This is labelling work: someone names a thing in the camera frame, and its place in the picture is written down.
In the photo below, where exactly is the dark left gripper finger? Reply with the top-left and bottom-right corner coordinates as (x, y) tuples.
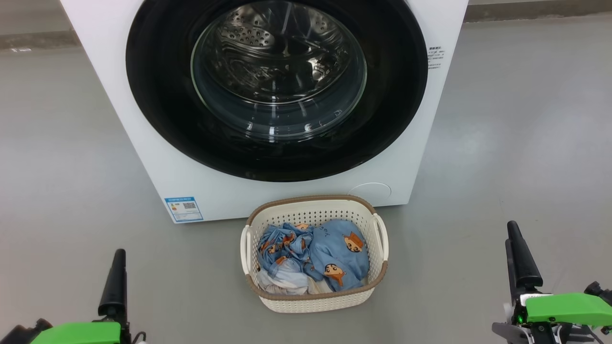
(98, 248), (128, 322)

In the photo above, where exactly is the cream perforated laundry basket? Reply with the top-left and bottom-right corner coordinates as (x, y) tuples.
(240, 194), (389, 313)

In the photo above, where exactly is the blue energy label sticker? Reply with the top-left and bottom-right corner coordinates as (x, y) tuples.
(164, 196), (204, 224)

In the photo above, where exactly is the black round glass washer door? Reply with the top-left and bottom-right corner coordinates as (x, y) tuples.
(125, 0), (429, 183)

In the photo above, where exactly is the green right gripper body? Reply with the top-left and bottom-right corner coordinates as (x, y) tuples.
(492, 291), (612, 344)

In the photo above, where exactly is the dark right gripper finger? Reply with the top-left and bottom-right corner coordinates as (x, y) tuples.
(507, 220), (544, 292)
(505, 239), (522, 304)

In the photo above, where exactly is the round white filter cover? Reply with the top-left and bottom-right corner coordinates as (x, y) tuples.
(348, 183), (392, 199)

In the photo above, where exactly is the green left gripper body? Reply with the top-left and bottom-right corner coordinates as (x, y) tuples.
(30, 322), (132, 344)

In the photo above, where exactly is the white front-load washing machine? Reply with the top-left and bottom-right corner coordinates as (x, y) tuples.
(60, 0), (469, 224)

